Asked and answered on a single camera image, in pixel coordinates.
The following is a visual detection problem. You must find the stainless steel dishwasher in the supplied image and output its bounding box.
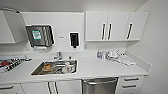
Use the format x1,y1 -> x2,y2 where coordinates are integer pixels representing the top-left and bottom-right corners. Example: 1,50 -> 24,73
81,77 -> 119,94

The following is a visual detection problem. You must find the small chrome counter knob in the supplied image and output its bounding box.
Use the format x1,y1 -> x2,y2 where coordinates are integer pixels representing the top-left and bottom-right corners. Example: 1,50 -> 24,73
68,54 -> 73,61

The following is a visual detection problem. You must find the small white bottle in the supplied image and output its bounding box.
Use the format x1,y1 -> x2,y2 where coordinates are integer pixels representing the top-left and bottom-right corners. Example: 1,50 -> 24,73
101,51 -> 107,60

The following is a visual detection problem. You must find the white mug with print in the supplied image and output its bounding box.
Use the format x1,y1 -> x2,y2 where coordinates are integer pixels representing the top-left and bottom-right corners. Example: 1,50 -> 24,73
61,61 -> 76,74

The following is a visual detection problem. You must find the chrome sink faucet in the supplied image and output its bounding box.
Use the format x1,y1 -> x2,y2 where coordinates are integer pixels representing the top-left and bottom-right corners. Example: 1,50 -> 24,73
53,50 -> 64,62

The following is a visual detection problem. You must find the bowl with orange food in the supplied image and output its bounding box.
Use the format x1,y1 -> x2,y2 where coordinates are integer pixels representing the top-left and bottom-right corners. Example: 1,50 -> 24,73
41,63 -> 55,72

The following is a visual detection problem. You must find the grey paper towel dispenser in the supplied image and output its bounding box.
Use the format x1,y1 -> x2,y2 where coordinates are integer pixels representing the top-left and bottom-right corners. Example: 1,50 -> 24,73
24,23 -> 55,49

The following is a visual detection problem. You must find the stainless steel sink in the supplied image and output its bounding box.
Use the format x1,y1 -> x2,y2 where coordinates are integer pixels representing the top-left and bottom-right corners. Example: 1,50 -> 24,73
30,59 -> 78,77

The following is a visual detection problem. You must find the white narrow three-drawer unit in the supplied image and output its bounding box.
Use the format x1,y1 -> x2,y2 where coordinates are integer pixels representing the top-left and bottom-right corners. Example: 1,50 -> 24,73
117,75 -> 148,94

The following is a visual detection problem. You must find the white two-door sink cabinet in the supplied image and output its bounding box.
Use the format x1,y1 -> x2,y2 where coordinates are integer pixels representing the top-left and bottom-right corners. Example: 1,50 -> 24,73
19,79 -> 83,94

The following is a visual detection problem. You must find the dish rack with utensils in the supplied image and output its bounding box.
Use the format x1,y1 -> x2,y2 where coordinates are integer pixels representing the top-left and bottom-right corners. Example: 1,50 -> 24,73
0,55 -> 33,73

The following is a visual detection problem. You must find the white wide drawer unit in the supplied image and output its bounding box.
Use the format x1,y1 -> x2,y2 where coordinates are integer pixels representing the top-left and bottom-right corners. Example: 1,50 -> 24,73
0,83 -> 24,94

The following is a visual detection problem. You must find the black wall soap dispenser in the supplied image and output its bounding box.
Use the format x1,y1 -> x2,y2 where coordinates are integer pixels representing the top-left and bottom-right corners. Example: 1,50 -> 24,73
68,31 -> 80,50

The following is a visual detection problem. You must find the small white wall label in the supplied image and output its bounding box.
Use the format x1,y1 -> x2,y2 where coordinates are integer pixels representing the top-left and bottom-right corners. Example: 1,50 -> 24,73
58,35 -> 65,40

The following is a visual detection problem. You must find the white three-door wall cabinet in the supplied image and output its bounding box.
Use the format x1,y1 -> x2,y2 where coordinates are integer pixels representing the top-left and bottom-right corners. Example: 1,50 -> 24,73
84,10 -> 150,43

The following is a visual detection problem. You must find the white two-door wall cabinet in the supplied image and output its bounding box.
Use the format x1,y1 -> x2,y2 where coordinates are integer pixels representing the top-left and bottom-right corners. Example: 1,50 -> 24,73
0,9 -> 28,45

